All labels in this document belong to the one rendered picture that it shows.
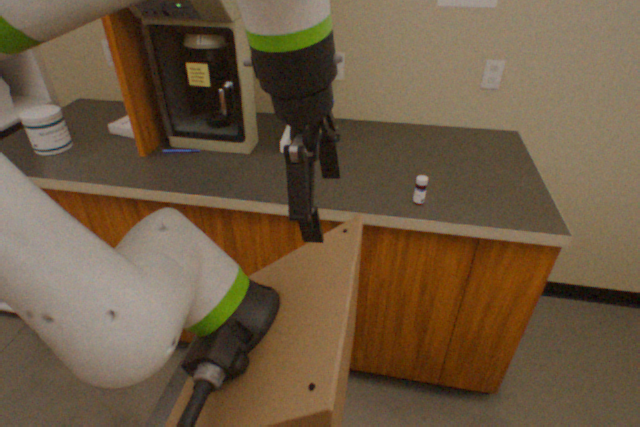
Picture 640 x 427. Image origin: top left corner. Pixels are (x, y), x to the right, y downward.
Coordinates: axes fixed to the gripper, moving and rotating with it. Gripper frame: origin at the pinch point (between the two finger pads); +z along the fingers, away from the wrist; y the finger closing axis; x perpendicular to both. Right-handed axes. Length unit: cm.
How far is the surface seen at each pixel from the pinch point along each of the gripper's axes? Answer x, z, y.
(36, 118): -119, 23, -54
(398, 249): 8, 63, -41
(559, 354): 79, 156, -60
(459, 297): 28, 83, -38
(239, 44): -46, 10, -78
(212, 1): -46, -7, -70
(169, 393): -29.1, 31.3, 21.8
